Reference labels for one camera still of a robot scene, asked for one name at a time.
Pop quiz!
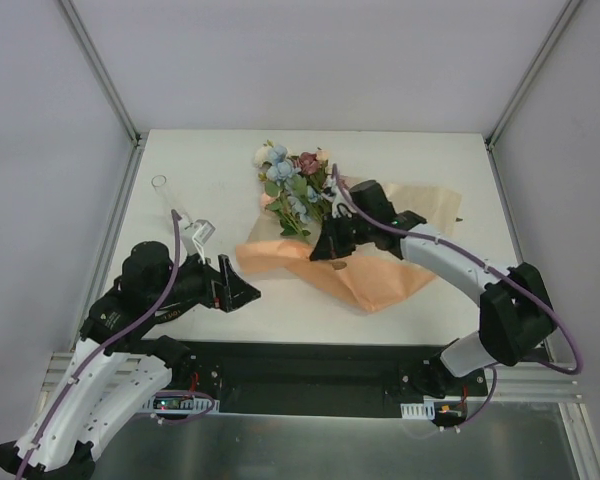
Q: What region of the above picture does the orange wrapping paper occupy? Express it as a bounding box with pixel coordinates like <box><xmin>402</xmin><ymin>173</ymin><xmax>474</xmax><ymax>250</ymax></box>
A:
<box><xmin>235</xmin><ymin>182</ymin><xmax>462</xmax><ymax>313</ymax></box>

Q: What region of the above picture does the artificial flower bunch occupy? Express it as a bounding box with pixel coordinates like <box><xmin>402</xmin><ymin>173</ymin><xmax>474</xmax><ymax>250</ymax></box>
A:
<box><xmin>253</xmin><ymin>140</ymin><xmax>335</xmax><ymax>242</ymax></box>

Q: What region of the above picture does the black ribbon gold lettering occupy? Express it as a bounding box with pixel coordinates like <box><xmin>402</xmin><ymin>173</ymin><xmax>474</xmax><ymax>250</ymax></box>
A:
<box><xmin>155</xmin><ymin>305</ymin><xmax>187</xmax><ymax>324</ymax></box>

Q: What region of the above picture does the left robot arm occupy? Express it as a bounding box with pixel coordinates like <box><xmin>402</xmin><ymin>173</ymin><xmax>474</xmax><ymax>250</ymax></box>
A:
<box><xmin>0</xmin><ymin>241</ymin><xmax>261</xmax><ymax>479</ymax></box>

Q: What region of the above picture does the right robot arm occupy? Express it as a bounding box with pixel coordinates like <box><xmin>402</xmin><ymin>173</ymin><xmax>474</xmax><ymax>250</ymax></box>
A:
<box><xmin>310</xmin><ymin>179</ymin><xmax>557</xmax><ymax>399</ymax></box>

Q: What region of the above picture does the clear glass vase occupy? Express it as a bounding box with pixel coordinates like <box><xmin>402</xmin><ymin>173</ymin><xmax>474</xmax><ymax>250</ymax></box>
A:
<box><xmin>151</xmin><ymin>175</ymin><xmax>186</xmax><ymax>219</ymax></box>

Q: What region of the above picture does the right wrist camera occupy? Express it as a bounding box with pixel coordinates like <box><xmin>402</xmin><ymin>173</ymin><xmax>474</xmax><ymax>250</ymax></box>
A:
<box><xmin>321</xmin><ymin>179</ymin><xmax>353</xmax><ymax>218</ymax></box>

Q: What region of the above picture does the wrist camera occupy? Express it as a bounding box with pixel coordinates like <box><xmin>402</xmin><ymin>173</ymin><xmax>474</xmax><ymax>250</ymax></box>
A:
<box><xmin>181</xmin><ymin>219</ymin><xmax>216</xmax><ymax>263</ymax></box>
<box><xmin>321</xmin><ymin>179</ymin><xmax>353</xmax><ymax>218</ymax></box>

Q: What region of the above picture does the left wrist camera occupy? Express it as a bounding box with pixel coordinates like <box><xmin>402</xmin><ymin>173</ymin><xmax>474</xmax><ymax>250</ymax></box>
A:
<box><xmin>181</xmin><ymin>219</ymin><xmax>216</xmax><ymax>263</ymax></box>

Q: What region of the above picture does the front aluminium rail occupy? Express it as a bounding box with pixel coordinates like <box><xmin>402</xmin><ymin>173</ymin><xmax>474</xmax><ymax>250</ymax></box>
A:
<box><xmin>42</xmin><ymin>343</ymin><xmax>583</xmax><ymax>418</ymax></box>

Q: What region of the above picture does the left aluminium frame post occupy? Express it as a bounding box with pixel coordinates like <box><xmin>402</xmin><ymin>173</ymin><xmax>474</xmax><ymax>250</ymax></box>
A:
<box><xmin>55</xmin><ymin>0</ymin><xmax>142</xmax><ymax>146</ymax></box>

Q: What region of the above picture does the aluminium frame post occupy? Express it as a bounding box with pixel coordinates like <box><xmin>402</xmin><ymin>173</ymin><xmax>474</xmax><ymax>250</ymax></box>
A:
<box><xmin>55</xmin><ymin>0</ymin><xmax>142</xmax><ymax>146</ymax></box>
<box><xmin>485</xmin><ymin>0</ymin><xmax>585</xmax><ymax>152</ymax></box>

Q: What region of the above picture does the right aluminium frame post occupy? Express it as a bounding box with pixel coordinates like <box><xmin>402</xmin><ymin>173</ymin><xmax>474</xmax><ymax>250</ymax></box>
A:
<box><xmin>485</xmin><ymin>0</ymin><xmax>585</xmax><ymax>152</ymax></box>

